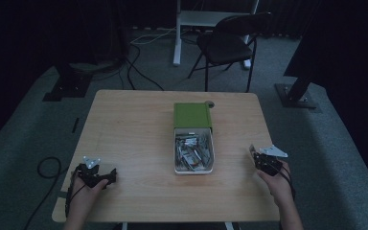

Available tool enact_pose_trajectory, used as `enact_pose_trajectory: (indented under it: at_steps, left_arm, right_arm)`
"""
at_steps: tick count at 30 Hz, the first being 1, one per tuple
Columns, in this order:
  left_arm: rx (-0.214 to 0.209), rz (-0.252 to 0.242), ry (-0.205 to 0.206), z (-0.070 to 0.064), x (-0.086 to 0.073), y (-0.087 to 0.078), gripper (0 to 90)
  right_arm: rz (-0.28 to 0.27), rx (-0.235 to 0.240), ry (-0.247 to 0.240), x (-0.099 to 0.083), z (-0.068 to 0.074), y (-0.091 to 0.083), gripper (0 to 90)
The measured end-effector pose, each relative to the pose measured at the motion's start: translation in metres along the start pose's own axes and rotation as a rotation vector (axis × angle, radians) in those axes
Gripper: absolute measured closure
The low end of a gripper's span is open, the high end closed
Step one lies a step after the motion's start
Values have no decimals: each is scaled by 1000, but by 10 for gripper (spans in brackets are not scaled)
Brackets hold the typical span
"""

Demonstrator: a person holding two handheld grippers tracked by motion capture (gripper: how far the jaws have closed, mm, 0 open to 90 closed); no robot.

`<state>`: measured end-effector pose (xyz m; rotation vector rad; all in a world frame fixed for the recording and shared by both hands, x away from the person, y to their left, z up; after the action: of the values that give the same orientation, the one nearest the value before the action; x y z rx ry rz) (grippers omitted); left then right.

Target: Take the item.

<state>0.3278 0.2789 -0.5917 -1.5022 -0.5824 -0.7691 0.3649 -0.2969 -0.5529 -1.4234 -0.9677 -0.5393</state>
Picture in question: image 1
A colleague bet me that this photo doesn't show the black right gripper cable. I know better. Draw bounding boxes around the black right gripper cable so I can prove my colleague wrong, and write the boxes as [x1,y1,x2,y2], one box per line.
[272,159,297,201]

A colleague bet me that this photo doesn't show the black stand base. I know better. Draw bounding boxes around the black stand base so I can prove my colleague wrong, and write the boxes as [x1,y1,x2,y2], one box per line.
[42,62,94,103]

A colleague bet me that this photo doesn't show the white floor cable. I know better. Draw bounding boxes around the white floor cable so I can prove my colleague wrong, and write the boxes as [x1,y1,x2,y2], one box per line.
[129,27,177,46]

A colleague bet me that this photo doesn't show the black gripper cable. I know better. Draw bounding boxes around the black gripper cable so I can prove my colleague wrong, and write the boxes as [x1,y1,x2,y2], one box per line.
[272,159,297,201]
[64,169,90,219]

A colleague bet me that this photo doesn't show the black floor tape strip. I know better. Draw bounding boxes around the black floor tape strip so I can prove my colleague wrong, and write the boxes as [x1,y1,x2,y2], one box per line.
[71,117,81,134]

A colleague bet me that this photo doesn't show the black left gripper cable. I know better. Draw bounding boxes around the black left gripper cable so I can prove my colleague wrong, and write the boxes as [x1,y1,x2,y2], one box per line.
[64,169,90,219]

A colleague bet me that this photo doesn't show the pile of small packets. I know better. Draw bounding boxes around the pile of small packets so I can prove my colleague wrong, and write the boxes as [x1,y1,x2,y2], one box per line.
[175,131,213,173]

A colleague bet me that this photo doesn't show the black metal stand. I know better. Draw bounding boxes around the black metal stand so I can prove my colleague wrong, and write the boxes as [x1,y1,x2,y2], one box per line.
[274,61,318,110]

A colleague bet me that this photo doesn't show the person's left hand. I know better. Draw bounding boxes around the person's left hand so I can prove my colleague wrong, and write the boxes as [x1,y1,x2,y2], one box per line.
[64,177,110,222]

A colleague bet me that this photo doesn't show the black folding chair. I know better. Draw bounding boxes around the black folding chair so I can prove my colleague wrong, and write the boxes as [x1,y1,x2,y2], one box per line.
[186,11,273,94]

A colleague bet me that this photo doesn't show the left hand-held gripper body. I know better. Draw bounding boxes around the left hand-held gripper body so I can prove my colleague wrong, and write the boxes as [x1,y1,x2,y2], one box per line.
[75,155,110,189]

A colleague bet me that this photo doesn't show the looped black floor cable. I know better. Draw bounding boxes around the looped black floor cable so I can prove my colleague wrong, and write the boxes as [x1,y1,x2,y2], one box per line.
[23,156,70,230]

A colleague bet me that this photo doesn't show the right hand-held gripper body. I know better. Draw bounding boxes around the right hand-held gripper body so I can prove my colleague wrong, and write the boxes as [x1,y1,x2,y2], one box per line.
[253,145,289,177]

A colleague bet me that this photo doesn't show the person's right hand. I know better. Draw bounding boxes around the person's right hand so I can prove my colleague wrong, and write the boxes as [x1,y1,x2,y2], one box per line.
[257,160,297,209]

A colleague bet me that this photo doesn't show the black floor cables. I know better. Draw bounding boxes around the black floor cables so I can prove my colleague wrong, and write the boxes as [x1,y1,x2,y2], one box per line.
[89,41,166,92]

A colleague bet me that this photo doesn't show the white desk frame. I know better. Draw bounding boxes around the white desk frame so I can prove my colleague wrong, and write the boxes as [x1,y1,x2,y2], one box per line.
[172,0,261,70]

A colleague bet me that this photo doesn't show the dark curtain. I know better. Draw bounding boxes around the dark curtain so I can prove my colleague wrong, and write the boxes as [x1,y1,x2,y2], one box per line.
[283,0,368,200]

